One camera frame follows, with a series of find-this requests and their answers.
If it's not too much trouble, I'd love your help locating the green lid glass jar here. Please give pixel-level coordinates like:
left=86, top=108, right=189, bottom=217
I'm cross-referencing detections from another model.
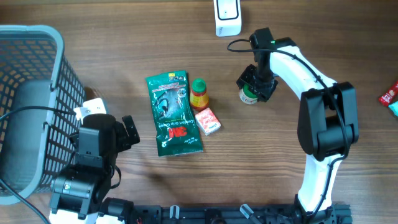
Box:
left=239, top=84, right=258, bottom=105

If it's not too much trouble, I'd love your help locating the green 3M gloves packet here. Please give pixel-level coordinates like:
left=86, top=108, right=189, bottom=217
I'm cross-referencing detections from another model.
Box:
left=146, top=70, right=203, bottom=157

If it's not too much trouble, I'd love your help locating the yellow red sauce bottle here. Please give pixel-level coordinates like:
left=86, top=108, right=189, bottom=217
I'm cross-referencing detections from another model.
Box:
left=190, top=78, right=209, bottom=111

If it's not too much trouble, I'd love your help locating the small red tissue box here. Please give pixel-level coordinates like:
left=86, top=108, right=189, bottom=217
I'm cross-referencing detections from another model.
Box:
left=195, top=108, right=221, bottom=136

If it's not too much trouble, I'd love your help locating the red coffee stick sachet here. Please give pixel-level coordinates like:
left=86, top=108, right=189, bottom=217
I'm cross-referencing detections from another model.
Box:
left=378, top=81, right=398, bottom=106

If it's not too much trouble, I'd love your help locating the mint wet wipes pack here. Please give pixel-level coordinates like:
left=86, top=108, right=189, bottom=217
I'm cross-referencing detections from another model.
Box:
left=388, top=101, right=398, bottom=116

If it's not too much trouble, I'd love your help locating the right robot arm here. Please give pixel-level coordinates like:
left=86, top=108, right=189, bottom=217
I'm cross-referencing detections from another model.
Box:
left=236, top=28, right=359, bottom=220

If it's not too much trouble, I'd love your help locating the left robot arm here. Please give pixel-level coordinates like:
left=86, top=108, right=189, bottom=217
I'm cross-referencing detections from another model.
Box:
left=49, top=114, right=140, bottom=223

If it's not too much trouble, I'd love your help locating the grey plastic mesh basket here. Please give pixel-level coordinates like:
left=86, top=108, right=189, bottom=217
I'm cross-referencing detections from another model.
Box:
left=1, top=25, right=86, bottom=198

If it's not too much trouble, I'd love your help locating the black right camera cable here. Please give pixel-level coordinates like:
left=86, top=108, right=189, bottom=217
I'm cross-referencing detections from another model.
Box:
left=226, top=39, right=351, bottom=224

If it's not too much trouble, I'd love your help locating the black camera cable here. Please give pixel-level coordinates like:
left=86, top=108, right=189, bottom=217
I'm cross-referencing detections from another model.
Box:
left=226, top=39, right=351, bottom=224
left=0, top=105, right=77, bottom=224

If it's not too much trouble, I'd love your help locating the black left camera cable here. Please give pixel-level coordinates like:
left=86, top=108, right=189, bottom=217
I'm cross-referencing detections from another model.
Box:
left=0, top=105, right=77, bottom=224

